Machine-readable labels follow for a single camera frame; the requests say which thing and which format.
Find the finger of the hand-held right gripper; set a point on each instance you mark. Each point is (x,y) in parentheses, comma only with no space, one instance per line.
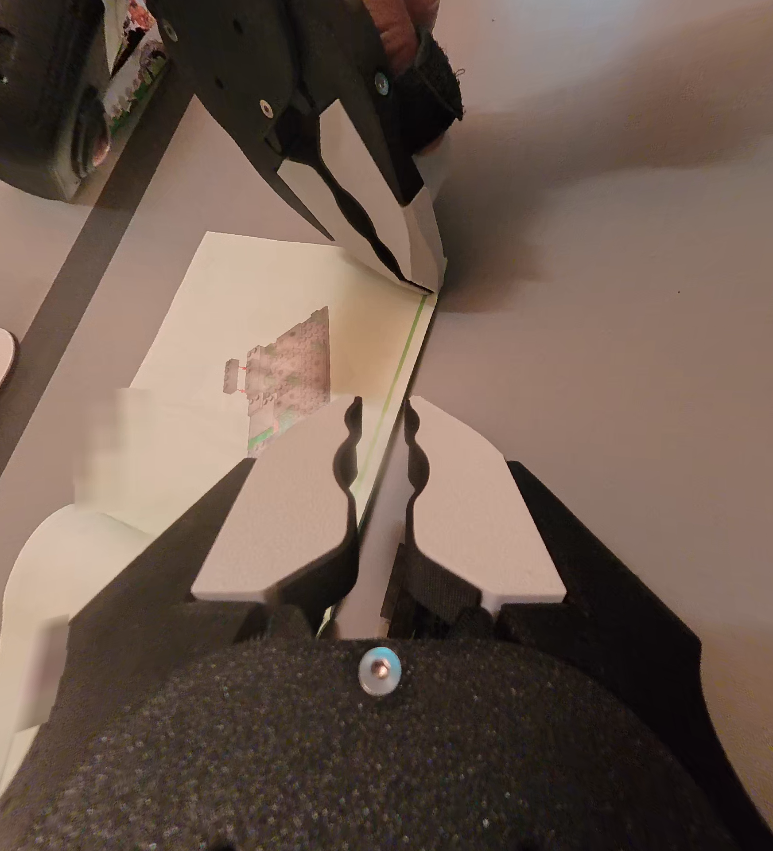
(373,199)
(345,229)

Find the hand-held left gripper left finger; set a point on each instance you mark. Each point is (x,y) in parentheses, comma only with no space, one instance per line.
(280,525)

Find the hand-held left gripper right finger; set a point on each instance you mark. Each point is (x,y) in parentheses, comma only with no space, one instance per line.
(486,525)

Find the instruction booklet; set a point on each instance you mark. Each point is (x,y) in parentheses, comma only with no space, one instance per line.
(227,299)

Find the person's right hand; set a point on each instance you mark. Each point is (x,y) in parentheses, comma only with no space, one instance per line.
(399,26)

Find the green toy set box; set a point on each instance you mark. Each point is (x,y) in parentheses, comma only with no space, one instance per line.
(134,66)

